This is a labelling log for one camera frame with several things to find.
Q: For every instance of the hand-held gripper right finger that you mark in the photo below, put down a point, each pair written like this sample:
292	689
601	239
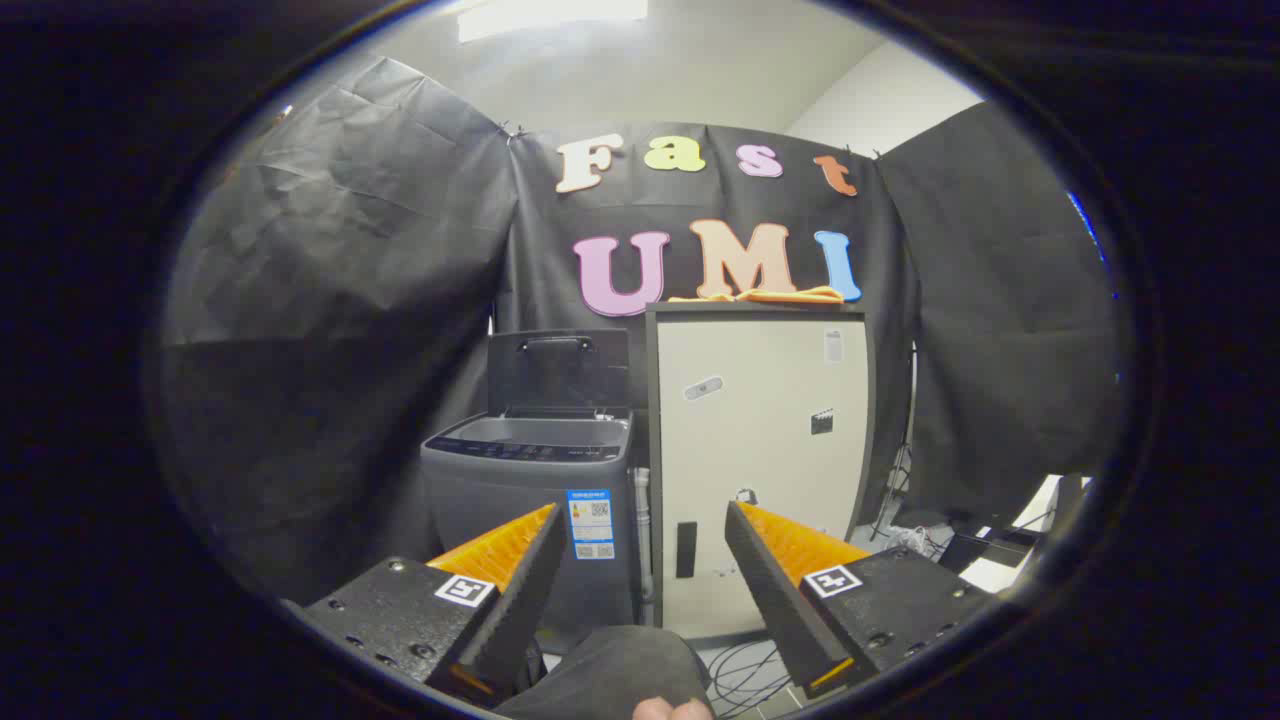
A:
775	600

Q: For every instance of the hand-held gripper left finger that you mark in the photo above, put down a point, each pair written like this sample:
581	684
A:
520	600

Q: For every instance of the grey washing machine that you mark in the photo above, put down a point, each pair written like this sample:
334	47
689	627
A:
500	480

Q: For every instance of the yellow polo shirt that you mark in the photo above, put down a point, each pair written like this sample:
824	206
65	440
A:
770	295

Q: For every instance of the person's trouser leg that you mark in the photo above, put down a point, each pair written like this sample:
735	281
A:
610	670

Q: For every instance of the black backdrop cloth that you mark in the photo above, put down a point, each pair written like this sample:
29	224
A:
350	300

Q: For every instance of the white cabinet with dark frame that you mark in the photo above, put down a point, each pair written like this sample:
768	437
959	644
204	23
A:
760	400

